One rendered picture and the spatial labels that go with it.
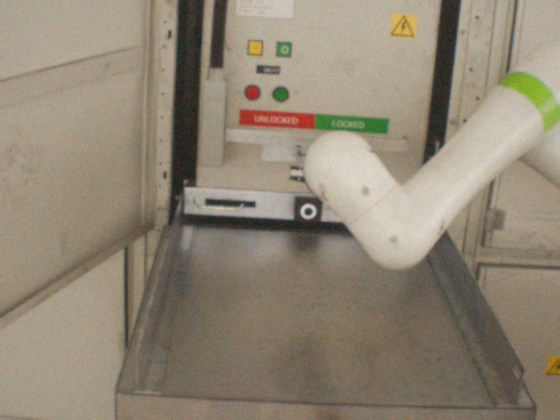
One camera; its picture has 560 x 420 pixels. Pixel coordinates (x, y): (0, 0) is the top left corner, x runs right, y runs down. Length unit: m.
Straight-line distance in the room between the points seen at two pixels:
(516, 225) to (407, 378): 0.67
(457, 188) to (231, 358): 0.43
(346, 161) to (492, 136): 0.26
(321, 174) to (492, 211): 0.72
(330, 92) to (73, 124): 0.56
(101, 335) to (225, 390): 0.75
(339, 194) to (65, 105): 0.54
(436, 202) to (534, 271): 0.72
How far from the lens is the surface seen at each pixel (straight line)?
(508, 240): 1.88
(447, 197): 1.26
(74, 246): 1.60
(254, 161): 1.81
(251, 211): 1.83
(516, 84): 1.39
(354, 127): 1.80
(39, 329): 1.96
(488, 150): 1.31
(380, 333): 1.41
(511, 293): 1.93
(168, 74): 1.73
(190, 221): 1.84
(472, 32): 1.76
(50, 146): 1.47
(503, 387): 1.31
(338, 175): 1.19
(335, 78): 1.77
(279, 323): 1.41
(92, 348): 1.95
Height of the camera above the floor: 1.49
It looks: 20 degrees down
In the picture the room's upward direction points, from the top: 4 degrees clockwise
